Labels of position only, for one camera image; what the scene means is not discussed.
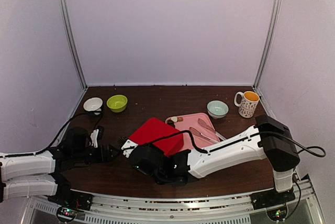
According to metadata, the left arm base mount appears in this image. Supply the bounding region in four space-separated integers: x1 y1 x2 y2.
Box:
47 190 93 210

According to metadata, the light blue ceramic bowl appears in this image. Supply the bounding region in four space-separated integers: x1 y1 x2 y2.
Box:
207 100 229 119

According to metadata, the aluminium frame post right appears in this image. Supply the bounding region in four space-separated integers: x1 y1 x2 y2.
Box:
253 0 282 90

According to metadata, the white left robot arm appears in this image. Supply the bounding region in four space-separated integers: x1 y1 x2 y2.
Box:
1 127 120 205

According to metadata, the red tin lid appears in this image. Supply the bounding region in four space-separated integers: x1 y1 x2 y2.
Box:
129 118 184 156

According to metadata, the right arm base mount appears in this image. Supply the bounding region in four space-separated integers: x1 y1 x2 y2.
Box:
250 189 296 210

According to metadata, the white ceramic bowl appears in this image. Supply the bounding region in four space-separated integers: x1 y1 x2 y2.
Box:
83 97 103 116

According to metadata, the green plastic bowl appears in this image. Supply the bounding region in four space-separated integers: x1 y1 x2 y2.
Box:
106 95 128 113

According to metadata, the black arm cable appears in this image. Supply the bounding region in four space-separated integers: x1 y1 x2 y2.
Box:
149 130 327 158
33 108 104 155

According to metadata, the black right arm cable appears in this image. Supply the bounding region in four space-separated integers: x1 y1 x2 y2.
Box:
149 130 327 158

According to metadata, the aluminium front rail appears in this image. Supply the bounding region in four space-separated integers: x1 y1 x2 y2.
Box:
25 179 325 224

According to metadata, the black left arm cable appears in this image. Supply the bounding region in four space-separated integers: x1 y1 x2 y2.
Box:
33 108 104 155

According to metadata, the aluminium frame post left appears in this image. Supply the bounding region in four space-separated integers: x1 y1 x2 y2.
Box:
59 0 87 90

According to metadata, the pink plastic tray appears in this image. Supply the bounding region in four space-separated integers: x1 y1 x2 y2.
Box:
165 113 217 148

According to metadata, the white floral mug yellow inside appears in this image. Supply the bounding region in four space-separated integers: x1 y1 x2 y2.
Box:
234 91 260 118

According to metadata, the aluminium frame post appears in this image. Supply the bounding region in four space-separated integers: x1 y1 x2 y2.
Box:
253 0 282 90
59 0 87 90

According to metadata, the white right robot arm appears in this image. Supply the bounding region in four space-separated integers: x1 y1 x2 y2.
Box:
119 115 300 204

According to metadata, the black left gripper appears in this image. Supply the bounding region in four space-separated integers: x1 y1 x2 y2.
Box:
73 143 120 163

